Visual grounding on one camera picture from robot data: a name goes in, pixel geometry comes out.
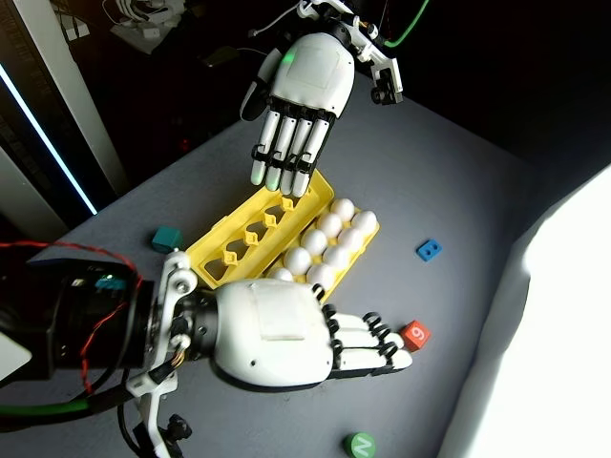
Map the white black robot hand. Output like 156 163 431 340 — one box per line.
240 32 357 198
209 279 414 393

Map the yellow egg carton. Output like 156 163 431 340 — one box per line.
184 169 382 304

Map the teal toy block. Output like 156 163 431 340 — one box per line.
152 226 184 255

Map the red block with numeral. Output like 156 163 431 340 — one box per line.
399 320 432 354

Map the green cylinder block with letter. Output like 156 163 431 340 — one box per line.
342 431 377 458

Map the grey table cloth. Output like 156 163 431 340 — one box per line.
28 71 536 458

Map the blue block with two holes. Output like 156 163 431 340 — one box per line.
415 238 444 263

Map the white pillar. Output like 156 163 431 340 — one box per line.
12 0 131 193

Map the large white board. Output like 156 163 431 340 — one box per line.
437 175 611 458

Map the white light strip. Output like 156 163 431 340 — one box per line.
0 61 99 217

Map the thin red wire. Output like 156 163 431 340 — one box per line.
0 240 145 395

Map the green black cable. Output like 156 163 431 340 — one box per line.
0 381 133 433

